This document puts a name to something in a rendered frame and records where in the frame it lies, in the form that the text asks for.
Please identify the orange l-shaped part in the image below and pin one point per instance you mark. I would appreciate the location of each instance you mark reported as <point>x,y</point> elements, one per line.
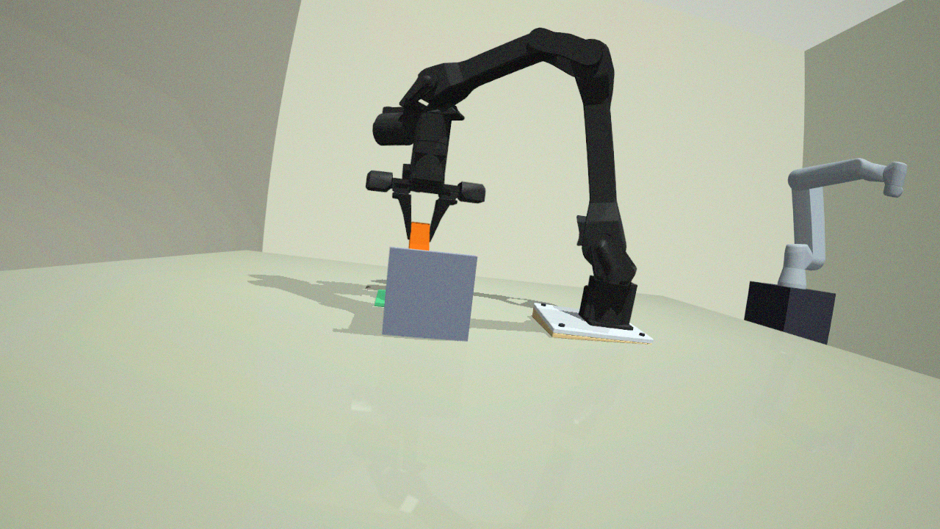
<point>419,236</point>

